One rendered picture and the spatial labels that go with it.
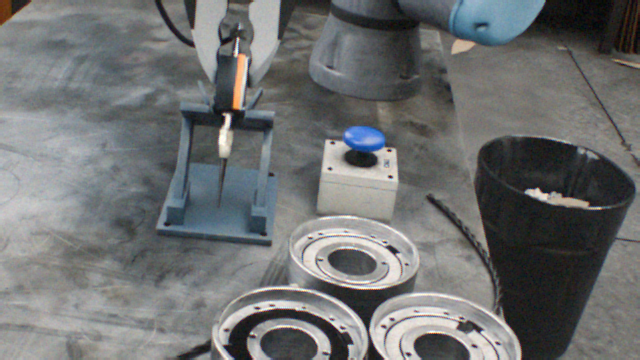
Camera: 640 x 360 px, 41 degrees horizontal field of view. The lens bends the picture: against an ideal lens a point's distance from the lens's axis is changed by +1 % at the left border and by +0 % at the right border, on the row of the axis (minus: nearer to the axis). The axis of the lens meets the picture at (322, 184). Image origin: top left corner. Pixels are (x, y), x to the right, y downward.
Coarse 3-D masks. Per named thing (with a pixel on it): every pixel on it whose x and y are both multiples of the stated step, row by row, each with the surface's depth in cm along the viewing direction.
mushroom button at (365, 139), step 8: (352, 128) 80; (360, 128) 80; (368, 128) 80; (344, 136) 79; (352, 136) 79; (360, 136) 79; (368, 136) 79; (376, 136) 79; (352, 144) 78; (360, 144) 78; (368, 144) 78; (376, 144) 78; (384, 144) 80; (360, 152) 80
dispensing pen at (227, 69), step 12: (240, 24) 76; (240, 36) 76; (240, 48) 76; (228, 60) 74; (228, 72) 74; (216, 84) 74; (228, 84) 74; (216, 96) 74; (228, 96) 74; (216, 108) 74; (228, 108) 74; (228, 120) 75; (228, 132) 75; (228, 144) 75; (228, 156) 75
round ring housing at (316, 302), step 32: (256, 288) 61; (288, 288) 62; (224, 320) 59; (288, 320) 61; (352, 320) 60; (224, 352) 55; (256, 352) 57; (288, 352) 61; (320, 352) 58; (352, 352) 58
